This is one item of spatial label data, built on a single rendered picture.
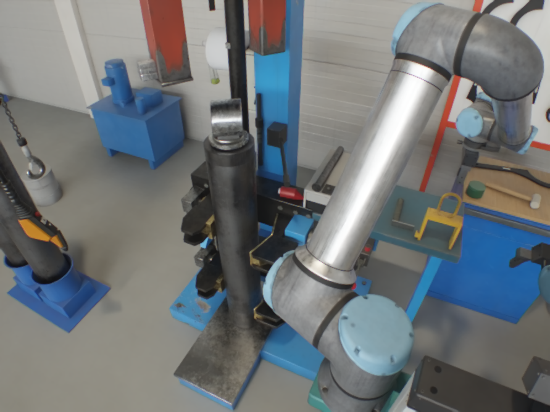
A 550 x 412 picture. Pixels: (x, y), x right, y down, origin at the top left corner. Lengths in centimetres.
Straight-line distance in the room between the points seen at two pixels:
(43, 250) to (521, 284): 311
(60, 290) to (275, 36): 220
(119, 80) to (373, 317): 376
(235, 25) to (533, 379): 156
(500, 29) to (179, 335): 242
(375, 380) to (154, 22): 111
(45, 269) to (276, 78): 191
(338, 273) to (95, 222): 309
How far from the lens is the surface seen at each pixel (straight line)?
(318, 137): 370
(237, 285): 202
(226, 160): 144
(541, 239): 252
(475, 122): 126
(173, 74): 127
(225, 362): 231
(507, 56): 72
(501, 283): 278
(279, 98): 177
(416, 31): 74
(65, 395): 270
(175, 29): 124
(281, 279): 79
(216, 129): 141
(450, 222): 165
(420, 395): 51
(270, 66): 173
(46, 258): 264
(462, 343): 281
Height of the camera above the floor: 223
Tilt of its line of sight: 41 degrees down
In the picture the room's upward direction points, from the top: straight up
